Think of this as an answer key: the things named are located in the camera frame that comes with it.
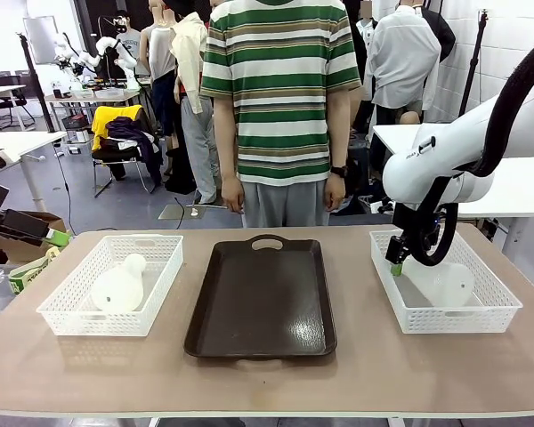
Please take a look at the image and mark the black office chair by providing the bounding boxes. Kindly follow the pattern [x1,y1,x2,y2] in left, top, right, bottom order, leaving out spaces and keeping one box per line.
[0,73,36,131]

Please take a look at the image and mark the background work table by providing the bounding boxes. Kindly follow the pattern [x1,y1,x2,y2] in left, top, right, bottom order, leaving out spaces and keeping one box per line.
[44,84,153,117]

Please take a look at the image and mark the background person with headset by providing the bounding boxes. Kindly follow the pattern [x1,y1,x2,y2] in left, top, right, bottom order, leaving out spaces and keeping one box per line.
[114,9,143,77]

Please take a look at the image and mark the black hanging garment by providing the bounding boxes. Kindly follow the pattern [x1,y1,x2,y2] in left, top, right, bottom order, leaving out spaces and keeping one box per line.
[420,6,457,64]

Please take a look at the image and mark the black tripod stand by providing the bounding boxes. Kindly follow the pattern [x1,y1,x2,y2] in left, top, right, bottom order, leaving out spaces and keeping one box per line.
[458,11,491,120]

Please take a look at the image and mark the person's left hand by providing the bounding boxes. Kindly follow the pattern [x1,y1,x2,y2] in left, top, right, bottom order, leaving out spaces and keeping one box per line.
[323,174,347,213]

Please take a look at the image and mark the dark brown serving tray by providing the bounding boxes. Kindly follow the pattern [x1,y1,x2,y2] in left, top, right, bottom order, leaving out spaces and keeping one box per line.
[183,234,338,359]

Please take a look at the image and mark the mannequin in white shirt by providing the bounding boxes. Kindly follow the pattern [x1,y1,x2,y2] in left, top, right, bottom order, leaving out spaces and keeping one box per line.
[365,4,442,124]

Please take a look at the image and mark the mannequin in cream shirt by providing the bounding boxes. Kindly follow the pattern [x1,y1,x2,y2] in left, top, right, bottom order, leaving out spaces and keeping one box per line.
[171,11,220,205]

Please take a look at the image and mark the translucent white conical flask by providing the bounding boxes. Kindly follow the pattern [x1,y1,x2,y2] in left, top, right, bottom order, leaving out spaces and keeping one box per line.
[91,253,147,312]
[402,262,476,309]

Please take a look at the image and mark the black corrugated cable conduit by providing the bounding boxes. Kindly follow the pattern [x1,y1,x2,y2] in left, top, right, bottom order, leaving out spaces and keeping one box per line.
[408,33,534,268]

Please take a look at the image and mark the red black box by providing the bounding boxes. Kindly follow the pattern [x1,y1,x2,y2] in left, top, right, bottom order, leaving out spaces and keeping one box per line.
[61,113,89,131]

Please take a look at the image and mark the person's left forearm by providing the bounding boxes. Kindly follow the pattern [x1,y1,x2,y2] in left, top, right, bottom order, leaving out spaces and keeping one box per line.
[327,86,356,169]

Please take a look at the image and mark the brown cardboard box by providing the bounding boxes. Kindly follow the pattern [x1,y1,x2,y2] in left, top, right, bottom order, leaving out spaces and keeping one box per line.
[0,212,68,264]

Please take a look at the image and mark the grey trousers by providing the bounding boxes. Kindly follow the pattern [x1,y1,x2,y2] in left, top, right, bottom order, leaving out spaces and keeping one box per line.
[242,180,331,228]

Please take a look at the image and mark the yellow garment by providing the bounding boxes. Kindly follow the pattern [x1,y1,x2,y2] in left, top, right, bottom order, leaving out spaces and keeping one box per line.
[91,105,143,152]

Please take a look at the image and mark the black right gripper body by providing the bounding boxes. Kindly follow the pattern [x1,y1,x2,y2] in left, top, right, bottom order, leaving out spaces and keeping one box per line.
[384,202,428,268]

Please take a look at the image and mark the person's right hand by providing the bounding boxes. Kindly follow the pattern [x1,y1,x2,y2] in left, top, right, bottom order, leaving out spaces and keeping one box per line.
[221,175,247,215]

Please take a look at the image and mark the black metal chair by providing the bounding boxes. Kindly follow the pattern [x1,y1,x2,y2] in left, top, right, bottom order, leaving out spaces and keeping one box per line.
[91,144,159,199]

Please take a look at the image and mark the grey mannequin base plate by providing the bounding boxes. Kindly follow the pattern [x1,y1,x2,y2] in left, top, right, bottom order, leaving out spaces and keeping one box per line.
[158,204,229,222]

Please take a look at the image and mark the green striped t-shirt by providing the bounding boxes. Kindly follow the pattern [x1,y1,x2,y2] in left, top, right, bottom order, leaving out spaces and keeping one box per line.
[199,0,362,187]

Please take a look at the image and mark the person's right forearm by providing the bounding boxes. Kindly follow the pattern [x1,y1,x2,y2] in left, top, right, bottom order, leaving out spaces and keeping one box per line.
[213,93,244,179]

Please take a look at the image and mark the mannequin in white tank top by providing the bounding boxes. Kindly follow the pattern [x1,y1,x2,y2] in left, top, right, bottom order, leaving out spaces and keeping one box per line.
[140,0,180,150]

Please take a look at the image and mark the white side table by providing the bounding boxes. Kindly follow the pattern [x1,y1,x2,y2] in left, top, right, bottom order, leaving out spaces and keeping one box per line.
[0,131,68,214]

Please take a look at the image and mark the white perforated plastic basket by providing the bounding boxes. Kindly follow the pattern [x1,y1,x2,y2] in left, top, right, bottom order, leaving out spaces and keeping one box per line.
[368,229,524,334]
[36,234,184,337]

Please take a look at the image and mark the purple garment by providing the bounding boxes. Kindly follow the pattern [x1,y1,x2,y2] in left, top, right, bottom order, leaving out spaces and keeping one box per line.
[105,116,164,186]

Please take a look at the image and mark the black light stand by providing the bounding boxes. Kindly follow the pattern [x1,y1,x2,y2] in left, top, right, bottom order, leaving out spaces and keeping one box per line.
[16,31,57,133]

